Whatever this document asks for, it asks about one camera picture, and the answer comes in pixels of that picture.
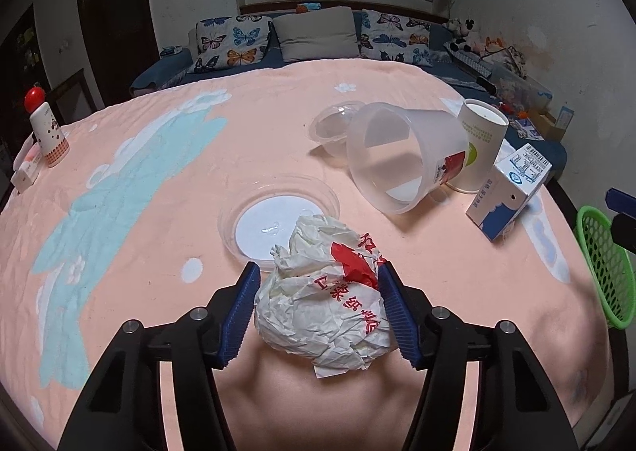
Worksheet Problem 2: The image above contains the green plastic wastebasket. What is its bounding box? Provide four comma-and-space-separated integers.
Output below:
575, 205, 636, 331

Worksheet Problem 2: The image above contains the gray cushion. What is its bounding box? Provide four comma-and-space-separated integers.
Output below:
272, 6, 361, 64

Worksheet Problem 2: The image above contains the translucent cup red label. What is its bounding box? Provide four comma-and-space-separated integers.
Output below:
345, 102, 470, 216

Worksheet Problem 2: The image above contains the dark wooden door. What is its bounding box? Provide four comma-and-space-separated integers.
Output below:
74, 0, 160, 106

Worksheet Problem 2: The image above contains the small white pink box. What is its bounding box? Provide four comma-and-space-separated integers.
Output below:
14, 132, 45, 172

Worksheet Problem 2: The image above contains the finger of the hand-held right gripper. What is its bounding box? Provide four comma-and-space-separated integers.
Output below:
610, 213, 636, 255
606, 187, 636, 220

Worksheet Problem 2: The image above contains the clear plastic storage box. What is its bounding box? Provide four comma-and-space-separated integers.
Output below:
489, 60, 540, 109

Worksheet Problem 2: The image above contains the black white plush cow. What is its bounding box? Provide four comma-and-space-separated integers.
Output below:
446, 18, 478, 39

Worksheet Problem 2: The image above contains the blue sofa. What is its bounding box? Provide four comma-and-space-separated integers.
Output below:
130, 8, 568, 183

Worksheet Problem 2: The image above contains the butterfly print cushion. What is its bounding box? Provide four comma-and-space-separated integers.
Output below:
360, 8, 432, 66
188, 14, 274, 75

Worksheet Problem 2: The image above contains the cardboard box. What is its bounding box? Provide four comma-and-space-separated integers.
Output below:
529, 108, 564, 141

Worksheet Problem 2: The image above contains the clear round lid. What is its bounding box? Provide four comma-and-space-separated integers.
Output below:
219, 174, 341, 267

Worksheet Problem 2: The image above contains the small clear plastic cup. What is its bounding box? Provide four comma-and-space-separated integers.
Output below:
310, 100, 368, 158

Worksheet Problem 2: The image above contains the blue white milk carton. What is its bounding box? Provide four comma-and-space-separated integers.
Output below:
465, 143, 553, 243

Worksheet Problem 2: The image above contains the orange plush toy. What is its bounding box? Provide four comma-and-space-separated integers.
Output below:
474, 33, 527, 79

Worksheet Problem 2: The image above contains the dark wooden chair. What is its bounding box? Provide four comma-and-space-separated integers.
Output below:
45, 68, 97, 126

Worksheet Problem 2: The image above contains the dark cabinet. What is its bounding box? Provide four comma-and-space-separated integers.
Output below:
0, 4, 50, 154

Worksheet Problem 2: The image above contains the white bottle red cap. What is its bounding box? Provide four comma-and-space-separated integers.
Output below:
24, 86, 70, 168

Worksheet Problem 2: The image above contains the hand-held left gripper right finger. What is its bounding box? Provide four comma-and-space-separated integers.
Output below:
378, 263, 580, 451

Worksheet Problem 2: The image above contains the pink printed blanket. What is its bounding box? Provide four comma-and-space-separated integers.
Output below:
0, 57, 612, 451

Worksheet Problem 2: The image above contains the white paper cup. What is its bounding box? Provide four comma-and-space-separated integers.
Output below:
444, 98, 510, 194

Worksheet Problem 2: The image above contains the blue white paper box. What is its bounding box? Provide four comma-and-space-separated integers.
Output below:
553, 105, 574, 134

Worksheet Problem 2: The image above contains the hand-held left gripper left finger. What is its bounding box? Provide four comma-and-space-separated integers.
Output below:
58, 262, 262, 451

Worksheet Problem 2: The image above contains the white paper bag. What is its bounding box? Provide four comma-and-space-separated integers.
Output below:
253, 213, 398, 379

